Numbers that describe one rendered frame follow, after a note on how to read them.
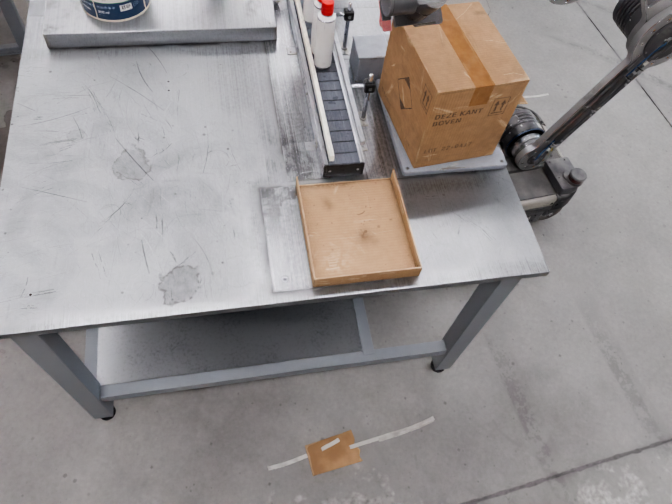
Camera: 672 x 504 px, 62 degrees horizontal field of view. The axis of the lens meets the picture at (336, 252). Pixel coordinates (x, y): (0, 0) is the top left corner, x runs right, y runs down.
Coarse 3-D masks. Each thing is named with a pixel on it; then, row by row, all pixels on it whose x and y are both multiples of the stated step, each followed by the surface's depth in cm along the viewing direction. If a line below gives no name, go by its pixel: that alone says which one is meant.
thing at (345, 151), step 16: (304, 48) 166; (320, 80) 160; (336, 80) 160; (336, 96) 157; (336, 112) 154; (336, 128) 151; (336, 144) 148; (352, 144) 148; (336, 160) 145; (352, 160) 145
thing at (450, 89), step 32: (416, 32) 137; (448, 32) 138; (480, 32) 140; (384, 64) 155; (416, 64) 135; (448, 64) 132; (480, 64) 133; (512, 64) 134; (384, 96) 159; (416, 96) 139; (448, 96) 129; (480, 96) 132; (512, 96) 136; (416, 128) 142; (448, 128) 139; (480, 128) 143; (416, 160) 147; (448, 160) 151
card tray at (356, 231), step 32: (320, 192) 145; (352, 192) 146; (384, 192) 147; (320, 224) 140; (352, 224) 141; (384, 224) 142; (320, 256) 135; (352, 256) 136; (384, 256) 137; (416, 256) 134
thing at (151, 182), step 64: (64, 64) 160; (128, 64) 163; (192, 64) 165; (256, 64) 168; (64, 128) 148; (128, 128) 150; (192, 128) 152; (256, 128) 155; (384, 128) 159; (0, 192) 136; (64, 192) 138; (128, 192) 140; (192, 192) 141; (256, 192) 143; (448, 192) 149; (512, 192) 152; (0, 256) 127; (64, 256) 129; (128, 256) 130; (192, 256) 132; (256, 256) 134; (448, 256) 139; (512, 256) 141; (0, 320) 120; (64, 320) 121; (128, 320) 122
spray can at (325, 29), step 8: (328, 0) 146; (328, 8) 146; (320, 16) 149; (328, 16) 148; (320, 24) 150; (328, 24) 149; (320, 32) 152; (328, 32) 151; (320, 40) 154; (328, 40) 154; (320, 48) 156; (328, 48) 156; (320, 56) 158; (328, 56) 159; (320, 64) 161; (328, 64) 161
